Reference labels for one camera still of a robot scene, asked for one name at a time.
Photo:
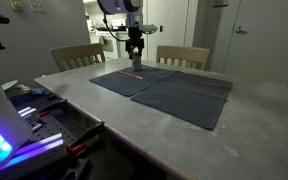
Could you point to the red soda can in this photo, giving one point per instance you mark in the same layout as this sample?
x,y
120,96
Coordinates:
x,y
136,62

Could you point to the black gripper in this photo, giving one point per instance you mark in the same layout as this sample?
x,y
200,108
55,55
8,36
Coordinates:
x,y
135,40

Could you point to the wooden chair right side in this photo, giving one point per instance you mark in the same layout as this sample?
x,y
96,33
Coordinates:
x,y
189,57

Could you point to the orange handled clamp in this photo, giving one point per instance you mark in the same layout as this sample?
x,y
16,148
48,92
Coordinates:
x,y
81,143

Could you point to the wooden chair behind can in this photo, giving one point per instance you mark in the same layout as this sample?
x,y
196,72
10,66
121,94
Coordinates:
x,y
70,57

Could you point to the dark grey placemat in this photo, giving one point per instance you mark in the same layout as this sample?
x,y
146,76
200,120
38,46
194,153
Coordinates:
x,y
196,99

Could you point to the dark blue placemat near can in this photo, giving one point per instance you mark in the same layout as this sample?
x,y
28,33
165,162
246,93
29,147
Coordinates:
x,y
128,86

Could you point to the door with metal handle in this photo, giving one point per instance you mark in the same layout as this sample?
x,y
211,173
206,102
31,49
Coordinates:
x,y
259,42

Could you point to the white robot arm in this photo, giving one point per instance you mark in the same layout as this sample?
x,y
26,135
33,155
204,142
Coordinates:
x,y
134,20

